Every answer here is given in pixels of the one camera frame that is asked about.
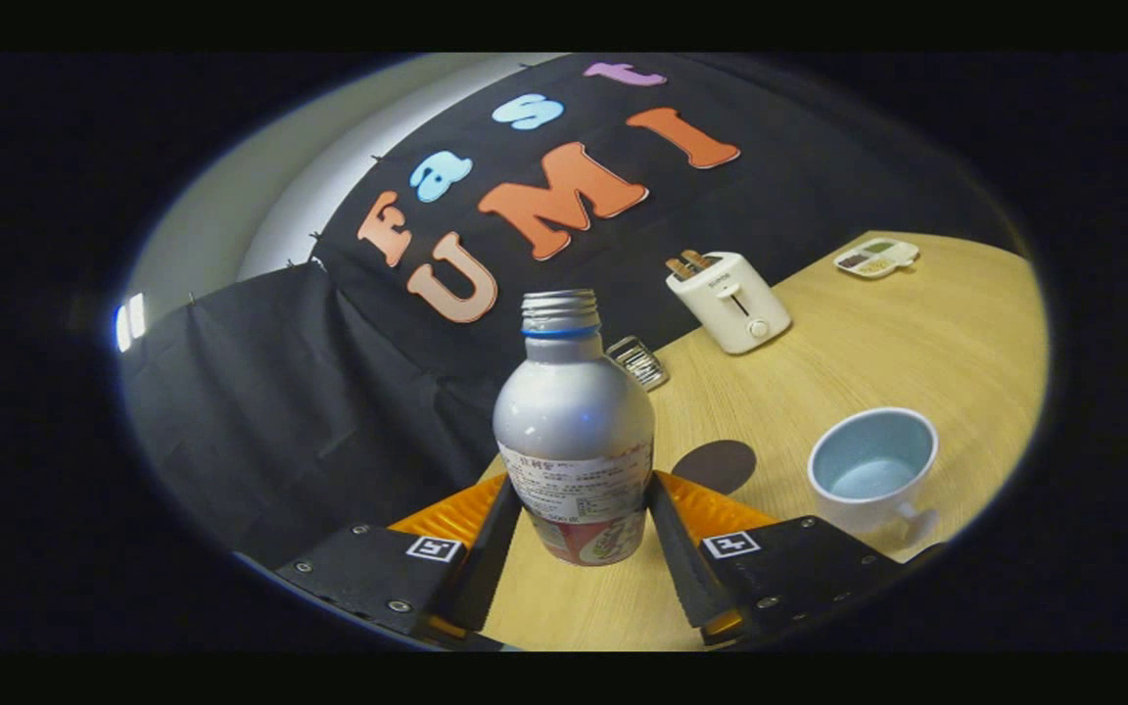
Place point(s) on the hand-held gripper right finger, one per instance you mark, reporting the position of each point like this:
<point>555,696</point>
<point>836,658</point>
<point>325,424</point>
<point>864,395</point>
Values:
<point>686,568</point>

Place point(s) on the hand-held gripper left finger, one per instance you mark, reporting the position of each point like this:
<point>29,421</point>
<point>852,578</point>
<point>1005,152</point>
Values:
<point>486,568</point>

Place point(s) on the round brown coaster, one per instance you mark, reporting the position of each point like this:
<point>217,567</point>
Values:
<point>716,467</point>

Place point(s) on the silver bottle with printed label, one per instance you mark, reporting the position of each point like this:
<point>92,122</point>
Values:
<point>572,416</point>

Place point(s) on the white cup with blue inside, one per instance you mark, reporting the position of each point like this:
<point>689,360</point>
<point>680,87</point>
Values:
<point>872,470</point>

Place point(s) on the black backdrop cloth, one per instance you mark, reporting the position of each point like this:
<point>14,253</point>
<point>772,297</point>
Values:
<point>280,411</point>

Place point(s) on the white toaster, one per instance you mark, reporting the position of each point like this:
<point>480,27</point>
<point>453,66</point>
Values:
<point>735,308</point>

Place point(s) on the wooden table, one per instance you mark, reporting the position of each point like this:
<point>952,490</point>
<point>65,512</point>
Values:
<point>868,343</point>

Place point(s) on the brown toast slice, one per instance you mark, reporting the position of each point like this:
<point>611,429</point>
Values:
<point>676,268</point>
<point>697,259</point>

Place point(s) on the white compartment tray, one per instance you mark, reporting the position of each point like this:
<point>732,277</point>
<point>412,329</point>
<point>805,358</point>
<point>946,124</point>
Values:
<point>875,258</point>

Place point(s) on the twin-tube ceiling light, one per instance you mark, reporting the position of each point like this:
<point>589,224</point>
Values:
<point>129,321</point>

